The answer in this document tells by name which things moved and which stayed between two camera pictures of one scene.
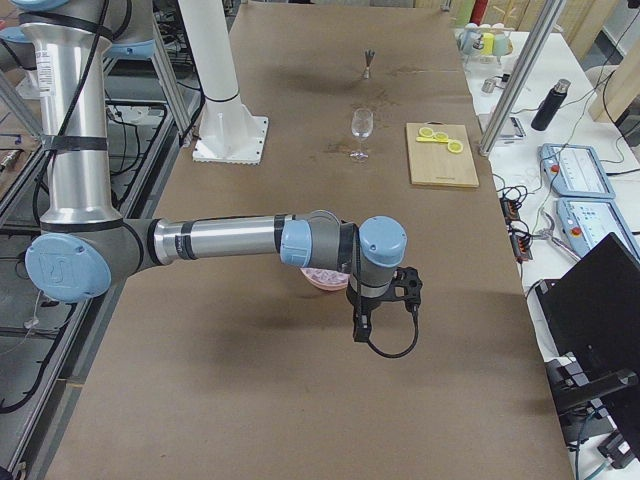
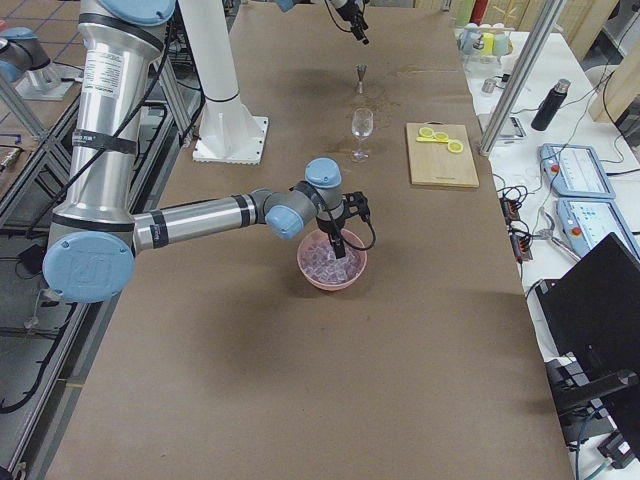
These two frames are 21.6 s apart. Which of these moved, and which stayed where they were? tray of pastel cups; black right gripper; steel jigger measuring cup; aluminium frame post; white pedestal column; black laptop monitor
Moved: black right gripper; steel jigger measuring cup
Stayed: tray of pastel cups; white pedestal column; black laptop monitor; aluminium frame post
